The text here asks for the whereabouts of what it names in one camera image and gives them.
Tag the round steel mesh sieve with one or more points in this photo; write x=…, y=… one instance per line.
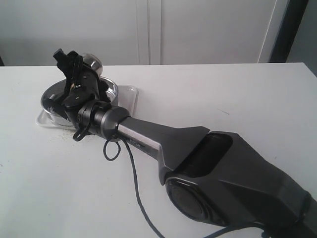
x=56, y=89

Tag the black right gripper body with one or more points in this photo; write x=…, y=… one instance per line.
x=82, y=85

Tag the white cabinet with doors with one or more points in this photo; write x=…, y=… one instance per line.
x=140, y=32

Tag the stainless steel cup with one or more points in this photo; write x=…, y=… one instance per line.
x=93, y=62

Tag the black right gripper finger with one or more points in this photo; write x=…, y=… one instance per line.
x=62, y=60

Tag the yellow millet grains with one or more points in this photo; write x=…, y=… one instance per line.
x=66, y=132

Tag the dark vertical post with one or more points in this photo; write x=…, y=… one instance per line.
x=288, y=30

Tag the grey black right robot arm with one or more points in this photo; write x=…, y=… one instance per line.
x=212, y=177

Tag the white rectangular plastic tray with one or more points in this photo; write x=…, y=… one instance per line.
x=127, y=97

